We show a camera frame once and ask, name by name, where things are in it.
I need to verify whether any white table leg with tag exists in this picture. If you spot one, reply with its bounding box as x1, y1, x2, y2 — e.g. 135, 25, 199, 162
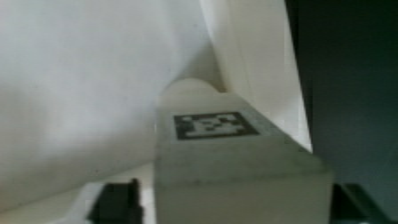
153, 78, 332, 224

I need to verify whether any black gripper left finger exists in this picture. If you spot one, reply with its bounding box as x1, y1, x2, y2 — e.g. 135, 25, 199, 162
87, 179, 144, 224

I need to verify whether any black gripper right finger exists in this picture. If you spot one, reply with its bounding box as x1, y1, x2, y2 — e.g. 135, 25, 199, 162
330, 183, 398, 224

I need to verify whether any white square tabletop part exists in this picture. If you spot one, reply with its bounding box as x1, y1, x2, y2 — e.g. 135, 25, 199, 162
0, 0, 311, 224

